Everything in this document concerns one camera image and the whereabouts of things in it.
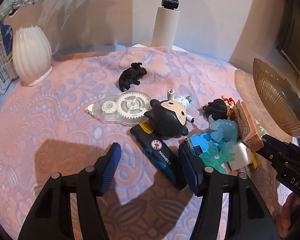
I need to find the white ribbed vase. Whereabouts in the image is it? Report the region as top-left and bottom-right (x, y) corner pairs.
(12, 26), (53, 87)

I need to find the white charger cube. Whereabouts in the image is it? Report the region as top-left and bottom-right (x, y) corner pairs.
(228, 140), (253, 171)

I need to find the upright books stack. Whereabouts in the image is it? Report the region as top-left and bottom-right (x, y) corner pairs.
(0, 21), (19, 96)

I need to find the white lamp pole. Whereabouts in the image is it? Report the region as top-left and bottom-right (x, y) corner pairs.
(151, 0), (179, 48)

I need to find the amber glass bowl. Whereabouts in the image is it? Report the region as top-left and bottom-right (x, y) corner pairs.
(253, 58), (300, 138)

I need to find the person right hand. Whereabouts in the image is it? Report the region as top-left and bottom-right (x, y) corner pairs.
(275, 192), (300, 239)

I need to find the translucent teal wave figure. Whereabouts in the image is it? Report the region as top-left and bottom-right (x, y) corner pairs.
(199, 115), (239, 174)

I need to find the pink patterned tablecloth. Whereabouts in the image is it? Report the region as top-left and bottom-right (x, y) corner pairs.
(0, 47), (242, 239)

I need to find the black round-head figurine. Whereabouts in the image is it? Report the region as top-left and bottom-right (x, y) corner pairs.
(144, 88), (194, 139)

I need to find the black-haired red anime figurine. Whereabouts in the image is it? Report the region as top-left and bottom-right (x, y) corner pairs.
(203, 96), (235, 121)

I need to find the green spiky toy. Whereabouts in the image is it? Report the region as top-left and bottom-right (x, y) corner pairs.
(256, 123), (267, 137)

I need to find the black dragon figurine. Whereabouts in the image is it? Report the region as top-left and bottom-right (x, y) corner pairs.
(118, 62), (147, 92)

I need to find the clear correction tape dispenser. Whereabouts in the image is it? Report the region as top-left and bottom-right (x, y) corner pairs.
(85, 91), (151, 127)

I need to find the pink small carton box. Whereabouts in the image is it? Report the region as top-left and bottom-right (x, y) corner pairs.
(234, 100), (264, 152)

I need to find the yellow lighter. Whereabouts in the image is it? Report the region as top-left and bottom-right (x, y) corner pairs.
(250, 152), (260, 169)

